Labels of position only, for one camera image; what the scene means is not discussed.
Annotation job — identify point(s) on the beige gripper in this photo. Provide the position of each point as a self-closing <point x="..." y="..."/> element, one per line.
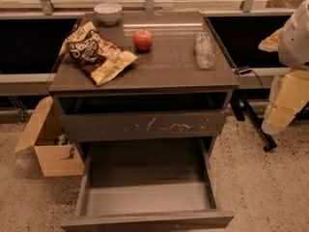
<point x="295" y="45"/>

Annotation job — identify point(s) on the brown and yellow chip bag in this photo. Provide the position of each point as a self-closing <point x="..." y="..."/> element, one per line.
<point x="99" y="58"/>

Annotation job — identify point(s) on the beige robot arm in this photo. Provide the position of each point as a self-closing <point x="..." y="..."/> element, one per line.
<point x="293" y="48"/>

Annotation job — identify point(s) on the dark brown drawer cabinet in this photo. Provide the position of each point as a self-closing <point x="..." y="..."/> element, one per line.
<point x="165" y="79"/>

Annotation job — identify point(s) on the closed upper drawer front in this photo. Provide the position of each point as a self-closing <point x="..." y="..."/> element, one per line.
<point x="142" y="125"/>

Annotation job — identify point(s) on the open bottom drawer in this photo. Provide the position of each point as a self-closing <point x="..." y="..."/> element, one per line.
<point x="161" y="185"/>

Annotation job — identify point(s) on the black wheeled stand leg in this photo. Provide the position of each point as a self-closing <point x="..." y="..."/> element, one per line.
<point x="240" y="108"/>

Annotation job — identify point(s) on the clear plastic water bottle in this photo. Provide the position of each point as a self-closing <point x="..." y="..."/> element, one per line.
<point x="204" y="50"/>

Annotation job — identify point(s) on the red apple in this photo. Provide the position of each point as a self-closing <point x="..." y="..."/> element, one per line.
<point x="143" y="40"/>

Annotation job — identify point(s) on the white ceramic bowl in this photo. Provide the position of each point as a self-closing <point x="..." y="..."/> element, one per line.
<point x="108" y="13"/>

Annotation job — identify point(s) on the open cardboard box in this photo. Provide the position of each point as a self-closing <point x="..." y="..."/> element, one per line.
<point x="43" y="133"/>

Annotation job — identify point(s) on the metal window railing frame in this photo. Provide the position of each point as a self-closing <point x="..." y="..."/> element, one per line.
<point x="148" y="4"/>

